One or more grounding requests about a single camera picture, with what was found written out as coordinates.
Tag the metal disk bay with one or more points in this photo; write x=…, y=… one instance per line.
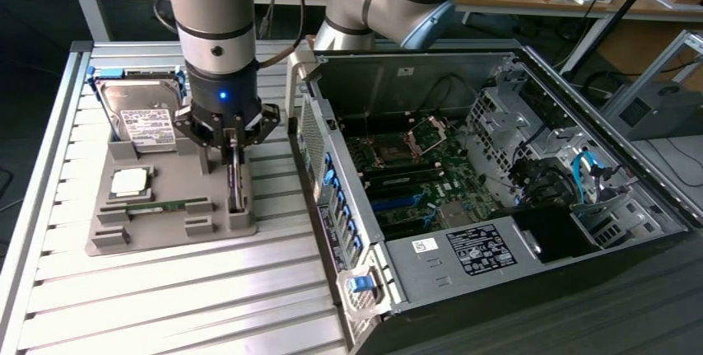
x=497, y=120

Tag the blue expansion slot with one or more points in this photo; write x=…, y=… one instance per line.
x=396, y=203

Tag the grey chipset heatsink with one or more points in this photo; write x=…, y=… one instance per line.
x=456, y=215

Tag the grey parts rack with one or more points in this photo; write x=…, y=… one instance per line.
x=182, y=182

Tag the silver CPU chip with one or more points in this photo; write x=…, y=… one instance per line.
x=129, y=184

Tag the open PC case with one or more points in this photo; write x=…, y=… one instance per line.
x=522, y=322

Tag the aluminium profile frame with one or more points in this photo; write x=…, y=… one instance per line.
x=681, y=48

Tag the green motherboard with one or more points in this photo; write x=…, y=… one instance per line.
x=468, y=182

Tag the metal socket cover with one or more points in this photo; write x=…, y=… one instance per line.
x=429, y=132

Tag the hard disk in blue carrier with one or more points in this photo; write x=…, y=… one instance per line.
x=143, y=120

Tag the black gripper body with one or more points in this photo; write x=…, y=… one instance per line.
x=226, y=83

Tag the blue case latch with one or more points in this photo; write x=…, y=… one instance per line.
x=360, y=283

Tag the grey power supply unit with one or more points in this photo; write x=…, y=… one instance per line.
x=440, y=264

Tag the black RAM stick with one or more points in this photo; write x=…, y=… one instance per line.
x=401, y=180

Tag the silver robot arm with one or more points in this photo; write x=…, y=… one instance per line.
x=214, y=9

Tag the black stand pole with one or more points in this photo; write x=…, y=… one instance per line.
x=632, y=5

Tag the CPU socket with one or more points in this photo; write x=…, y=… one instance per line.
x=393, y=151

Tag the green RAM stick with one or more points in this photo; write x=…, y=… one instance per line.
x=157, y=206

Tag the grey equipment cabinet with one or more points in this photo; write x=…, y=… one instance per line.
x=660, y=112

